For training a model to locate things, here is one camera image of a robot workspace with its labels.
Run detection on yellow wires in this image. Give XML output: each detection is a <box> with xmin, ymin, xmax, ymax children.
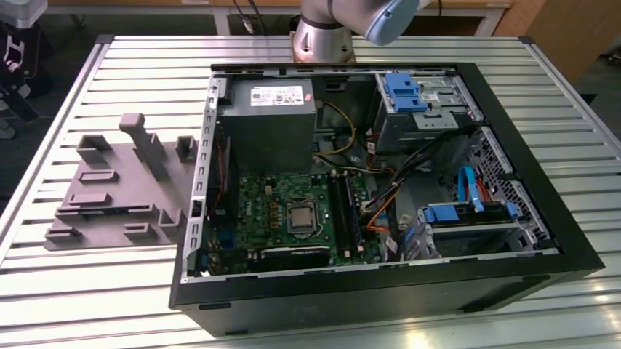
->
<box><xmin>313</xmin><ymin>101</ymin><xmax>359</xmax><ymax>160</ymax></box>

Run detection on thin red wire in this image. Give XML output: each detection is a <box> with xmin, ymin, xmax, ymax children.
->
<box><xmin>215</xmin><ymin>140</ymin><xmax>230</xmax><ymax>215</ymax></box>

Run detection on wooden desk white legs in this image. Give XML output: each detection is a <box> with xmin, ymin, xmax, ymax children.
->
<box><xmin>179</xmin><ymin>0</ymin><xmax>517</xmax><ymax>37</ymax></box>

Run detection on black graphics card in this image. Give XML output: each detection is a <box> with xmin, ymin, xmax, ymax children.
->
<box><xmin>247</xmin><ymin>245</ymin><xmax>335</xmax><ymax>273</ymax></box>

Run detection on blue flat wire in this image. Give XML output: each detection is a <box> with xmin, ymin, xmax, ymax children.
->
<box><xmin>457</xmin><ymin>166</ymin><xmax>486</xmax><ymax>214</ymax></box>

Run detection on grey parts rack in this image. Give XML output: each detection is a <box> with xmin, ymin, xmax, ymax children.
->
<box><xmin>44</xmin><ymin>112</ymin><xmax>201</xmax><ymax>252</ymax></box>

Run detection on blue disk carrier with disk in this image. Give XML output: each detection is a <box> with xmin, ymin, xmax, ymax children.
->
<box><xmin>417</xmin><ymin>201</ymin><xmax>520</xmax><ymax>229</ymax></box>

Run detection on metal socket cover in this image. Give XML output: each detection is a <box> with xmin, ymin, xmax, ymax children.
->
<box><xmin>283</xmin><ymin>198</ymin><xmax>321</xmax><ymax>237</ymax></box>

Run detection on metal drive cage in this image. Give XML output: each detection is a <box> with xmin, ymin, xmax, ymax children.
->
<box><xmin>374</xmin><ymin>71</ymin><xmax>488</xmax><ymax>156</ymax></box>

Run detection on green motherboard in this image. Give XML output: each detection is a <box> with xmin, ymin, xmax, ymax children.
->
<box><xmin>207</xmin><ymin>169</ymin><xmax>388</xmax><ymax>274</ymax></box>

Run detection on black open PC case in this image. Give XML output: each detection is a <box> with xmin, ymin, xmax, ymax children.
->
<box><xmin>167</xmin><ymin>61</ymin><xmax>608</xmax><ymax>337</ymax></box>

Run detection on grey power supply unit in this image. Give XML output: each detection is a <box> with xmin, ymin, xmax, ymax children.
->
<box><xmin>215</xmin><ymin>78</ymin><xmax>321</xmax><ymax>176</ymax></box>

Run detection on wooden cabinet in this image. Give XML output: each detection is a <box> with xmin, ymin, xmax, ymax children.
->
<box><xmin>492</xmin><ymin>0</ymin><xmax>621</xmax><ymax>87</ymax></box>

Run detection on metal disk bay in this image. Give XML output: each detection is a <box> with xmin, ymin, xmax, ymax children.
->
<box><xmin>416</xmin><ymin>201</ymin><xmax>560</xmax><ymax>262</ymax></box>

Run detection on black cable with silver plug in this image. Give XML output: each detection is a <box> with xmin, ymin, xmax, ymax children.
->
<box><xmin>231</xmin><ymin>0</ymin><xmax>259</xmax><ymax>36</ymax></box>

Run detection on silver CPU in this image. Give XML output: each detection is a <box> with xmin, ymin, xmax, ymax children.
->
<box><xmin>290</xmin><ymin>206</ymin><xmax>315</xmax><ymax>226</ymax></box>

